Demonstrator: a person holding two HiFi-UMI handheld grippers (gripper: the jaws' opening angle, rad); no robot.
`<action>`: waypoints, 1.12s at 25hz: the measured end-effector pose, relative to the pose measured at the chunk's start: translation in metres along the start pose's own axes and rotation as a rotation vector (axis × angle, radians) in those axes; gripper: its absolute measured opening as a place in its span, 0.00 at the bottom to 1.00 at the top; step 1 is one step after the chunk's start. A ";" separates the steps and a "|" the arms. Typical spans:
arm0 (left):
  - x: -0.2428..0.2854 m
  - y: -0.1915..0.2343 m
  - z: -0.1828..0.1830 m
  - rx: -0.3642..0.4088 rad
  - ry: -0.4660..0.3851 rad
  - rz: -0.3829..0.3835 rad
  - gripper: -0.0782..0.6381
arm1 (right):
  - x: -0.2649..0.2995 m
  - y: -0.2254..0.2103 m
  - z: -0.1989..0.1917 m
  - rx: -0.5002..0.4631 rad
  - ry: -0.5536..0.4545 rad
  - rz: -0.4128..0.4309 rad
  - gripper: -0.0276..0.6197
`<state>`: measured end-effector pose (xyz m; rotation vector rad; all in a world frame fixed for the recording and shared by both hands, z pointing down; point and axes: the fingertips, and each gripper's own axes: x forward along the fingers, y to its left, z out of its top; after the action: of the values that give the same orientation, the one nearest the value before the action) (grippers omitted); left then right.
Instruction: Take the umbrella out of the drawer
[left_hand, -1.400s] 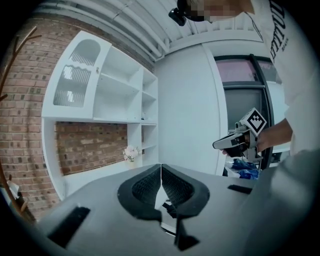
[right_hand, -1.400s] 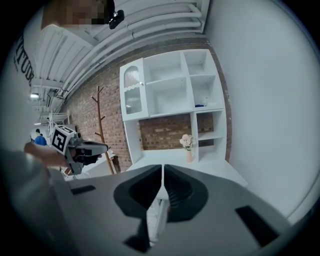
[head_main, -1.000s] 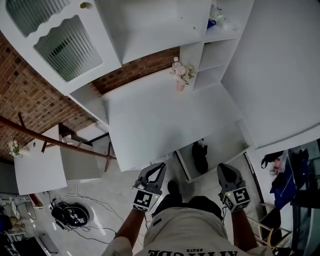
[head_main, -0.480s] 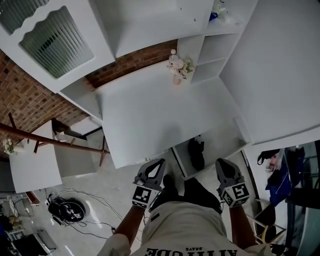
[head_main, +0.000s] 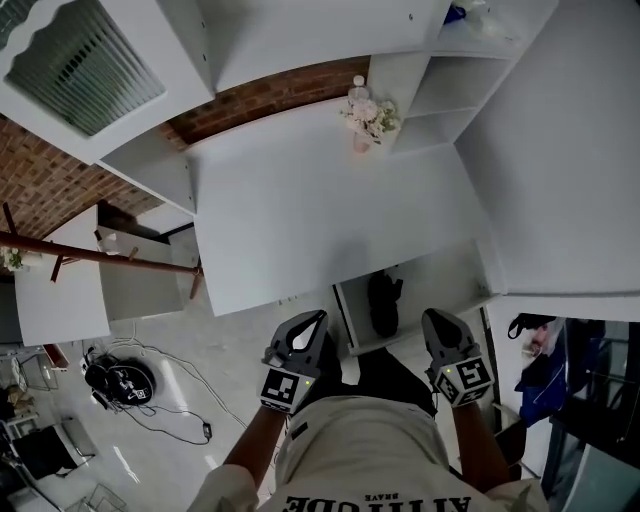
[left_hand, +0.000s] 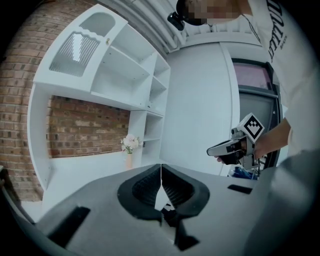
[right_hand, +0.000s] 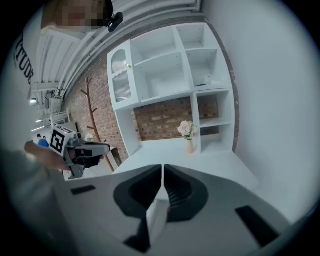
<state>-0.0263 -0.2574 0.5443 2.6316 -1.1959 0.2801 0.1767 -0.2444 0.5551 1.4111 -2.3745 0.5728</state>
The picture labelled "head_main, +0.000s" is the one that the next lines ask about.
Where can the black round floor device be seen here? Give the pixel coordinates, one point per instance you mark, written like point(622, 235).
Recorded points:
point(122, 382)

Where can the white drawer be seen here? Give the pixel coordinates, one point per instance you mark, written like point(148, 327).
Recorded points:
point(415, 287)

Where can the black object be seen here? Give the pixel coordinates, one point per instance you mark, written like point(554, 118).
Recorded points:
point(384, 310)

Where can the person's right forearm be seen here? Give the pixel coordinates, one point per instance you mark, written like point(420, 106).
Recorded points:
point(477, 445)

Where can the pink vase with flowers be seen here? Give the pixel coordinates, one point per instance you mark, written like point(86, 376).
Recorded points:
point(367, 117)

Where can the white flowers in white vase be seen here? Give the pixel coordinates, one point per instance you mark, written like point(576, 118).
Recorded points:
point(12, 260)

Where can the black power adapter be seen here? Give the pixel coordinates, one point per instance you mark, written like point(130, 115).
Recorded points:
point(206, 431)

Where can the small white side table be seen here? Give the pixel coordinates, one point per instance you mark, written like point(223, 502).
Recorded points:
point(60, 300)

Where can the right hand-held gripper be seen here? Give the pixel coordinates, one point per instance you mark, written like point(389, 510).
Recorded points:
point(465, 382)

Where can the blue shelf ornament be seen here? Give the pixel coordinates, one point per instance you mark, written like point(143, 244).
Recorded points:
point(452, 14)

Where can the white desk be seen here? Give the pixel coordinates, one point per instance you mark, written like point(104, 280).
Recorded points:
point(325, 200)

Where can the person's left forearm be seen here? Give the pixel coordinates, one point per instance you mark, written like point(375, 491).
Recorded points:
point(257, 440)

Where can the person's black trousers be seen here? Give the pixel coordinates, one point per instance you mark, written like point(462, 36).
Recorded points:
point(390, 375)

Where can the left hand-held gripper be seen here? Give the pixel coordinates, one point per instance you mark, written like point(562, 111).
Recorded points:
point(280, 387)

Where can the white ribbed-glass cabinet door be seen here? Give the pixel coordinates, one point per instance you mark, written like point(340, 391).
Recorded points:
point(90, 75)

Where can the brown wooden coat rack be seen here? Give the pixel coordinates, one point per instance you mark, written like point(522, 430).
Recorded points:
point(100, 255)

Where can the blue garment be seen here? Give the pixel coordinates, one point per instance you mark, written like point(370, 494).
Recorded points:
point(555, 385)

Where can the person's beige shirt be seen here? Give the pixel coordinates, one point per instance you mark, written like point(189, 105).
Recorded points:
point(365, 450)

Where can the black bag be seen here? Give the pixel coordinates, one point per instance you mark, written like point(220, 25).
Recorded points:
point(525, 325)

